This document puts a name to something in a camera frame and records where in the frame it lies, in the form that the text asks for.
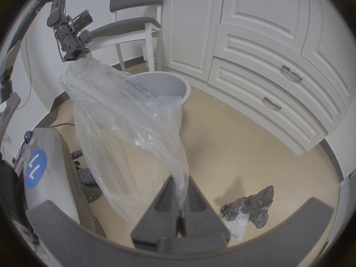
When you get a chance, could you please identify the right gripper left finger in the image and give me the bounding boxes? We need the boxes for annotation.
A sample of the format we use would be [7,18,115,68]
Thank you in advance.
[132,176,180,249]

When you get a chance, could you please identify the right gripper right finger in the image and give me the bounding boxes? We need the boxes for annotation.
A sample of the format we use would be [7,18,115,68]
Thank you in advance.
[182,176,231,246]

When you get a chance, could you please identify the black plastic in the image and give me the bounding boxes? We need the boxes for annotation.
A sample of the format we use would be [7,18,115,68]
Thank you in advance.
[220,185,275,229]

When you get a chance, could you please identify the clear plastic bag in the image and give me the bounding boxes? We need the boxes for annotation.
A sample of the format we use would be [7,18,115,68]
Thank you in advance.
[60,58,191,227]

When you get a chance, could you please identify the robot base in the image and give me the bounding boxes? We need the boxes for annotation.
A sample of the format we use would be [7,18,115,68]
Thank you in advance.
[0,127,109,244]

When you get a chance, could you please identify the light grey trash bin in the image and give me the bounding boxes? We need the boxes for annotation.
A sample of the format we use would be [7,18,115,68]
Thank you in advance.
[122,71,192,134]

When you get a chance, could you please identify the clear printed wrapper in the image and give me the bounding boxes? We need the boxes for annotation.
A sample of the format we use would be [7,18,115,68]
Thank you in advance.
[227,212,249,242]

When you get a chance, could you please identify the white wardrobe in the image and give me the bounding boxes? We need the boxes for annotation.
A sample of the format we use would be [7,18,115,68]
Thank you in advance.
[160,0,351,156]

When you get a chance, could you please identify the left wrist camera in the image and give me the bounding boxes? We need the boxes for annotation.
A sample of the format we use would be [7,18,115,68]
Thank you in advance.
[79,29,93,44]

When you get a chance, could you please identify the black cable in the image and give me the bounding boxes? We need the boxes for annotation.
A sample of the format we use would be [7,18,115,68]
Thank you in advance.
[17,32,35,111]

